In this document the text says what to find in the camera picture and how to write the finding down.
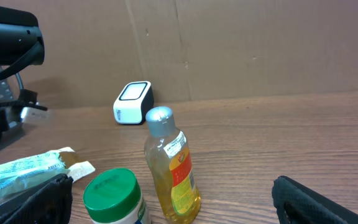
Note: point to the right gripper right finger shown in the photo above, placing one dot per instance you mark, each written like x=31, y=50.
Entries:
x=297, y=204

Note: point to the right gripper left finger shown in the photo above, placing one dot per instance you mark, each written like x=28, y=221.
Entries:
x=47, y=203

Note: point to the teal snack packet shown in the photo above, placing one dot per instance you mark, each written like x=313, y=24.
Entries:
x=21, y=174

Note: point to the green lid jar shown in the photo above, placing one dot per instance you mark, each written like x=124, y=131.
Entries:
x=115, y=197

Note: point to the yellow dish soap bottle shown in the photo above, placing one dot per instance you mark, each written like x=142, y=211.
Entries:
x=168, y=157

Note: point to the brown white snack wrapper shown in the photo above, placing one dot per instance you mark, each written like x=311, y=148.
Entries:
x=77, y=166

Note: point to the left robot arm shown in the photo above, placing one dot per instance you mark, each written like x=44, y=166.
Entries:
x=21, y=45

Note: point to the white barcode scanner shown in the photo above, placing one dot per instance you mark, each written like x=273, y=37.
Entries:
x=134, y=101

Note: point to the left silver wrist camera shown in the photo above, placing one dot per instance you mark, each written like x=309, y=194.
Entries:
x=34, y=116

